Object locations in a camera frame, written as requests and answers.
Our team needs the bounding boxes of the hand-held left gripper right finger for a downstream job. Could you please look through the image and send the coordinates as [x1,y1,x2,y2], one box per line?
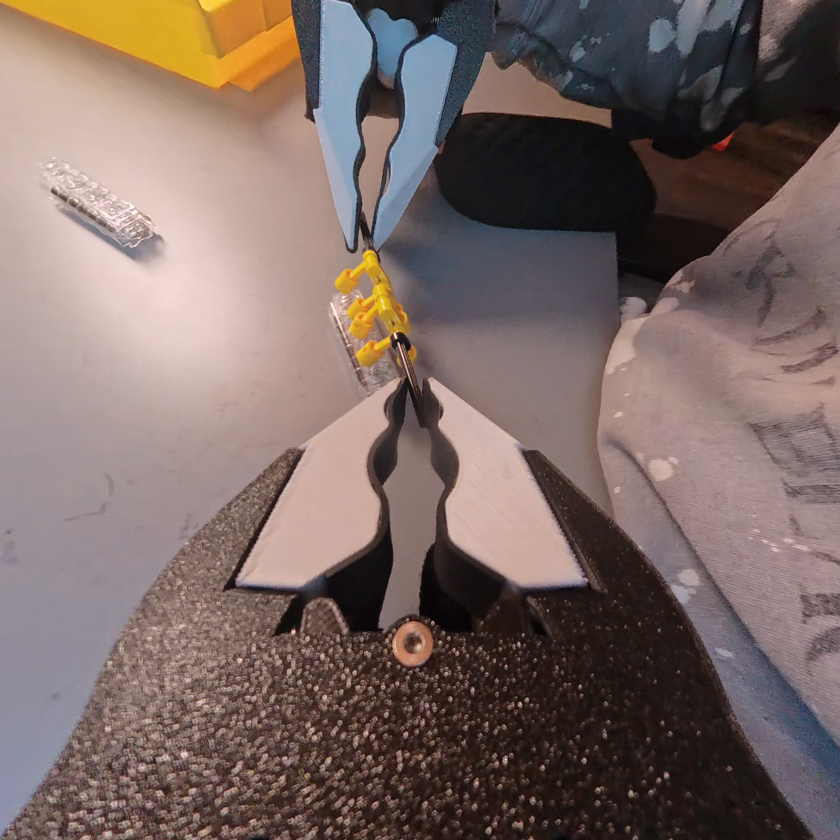
[423,377,588,632]

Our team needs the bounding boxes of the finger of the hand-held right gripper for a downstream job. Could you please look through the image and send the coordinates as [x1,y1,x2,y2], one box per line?
[314,0,378,253]
[369,34,459,253]

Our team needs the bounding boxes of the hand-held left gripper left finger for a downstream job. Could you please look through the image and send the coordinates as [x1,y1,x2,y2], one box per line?
[235,379,406,616]

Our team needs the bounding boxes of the clear toy cylinder block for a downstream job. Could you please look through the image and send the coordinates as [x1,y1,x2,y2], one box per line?
[38,156,164,252]
[327,292,409,396]

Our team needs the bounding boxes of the yellow piston crankshaft assembly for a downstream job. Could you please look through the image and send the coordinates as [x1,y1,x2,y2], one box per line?
[333,220,424,427]

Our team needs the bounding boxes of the person's right forearm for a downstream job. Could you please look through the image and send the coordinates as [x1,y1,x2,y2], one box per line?
[489,0,766,160]

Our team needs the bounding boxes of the black chair armrest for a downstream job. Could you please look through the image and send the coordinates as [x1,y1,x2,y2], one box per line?
[434,113,658,232]

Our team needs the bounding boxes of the yellow plastic bin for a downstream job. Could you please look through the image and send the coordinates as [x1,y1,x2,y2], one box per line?
[0,0,304,91]

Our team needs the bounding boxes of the person's grey hoodie torso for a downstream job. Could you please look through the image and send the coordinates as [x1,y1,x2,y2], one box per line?
[596,141,840,840]

